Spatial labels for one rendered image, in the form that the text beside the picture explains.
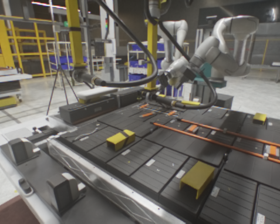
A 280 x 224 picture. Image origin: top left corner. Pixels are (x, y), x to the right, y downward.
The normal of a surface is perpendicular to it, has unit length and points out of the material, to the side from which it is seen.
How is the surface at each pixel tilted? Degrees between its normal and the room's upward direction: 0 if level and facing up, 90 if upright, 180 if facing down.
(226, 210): 0
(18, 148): 90
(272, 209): 0
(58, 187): 90
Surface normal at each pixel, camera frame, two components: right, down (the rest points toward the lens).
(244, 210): 0.00, -0.94
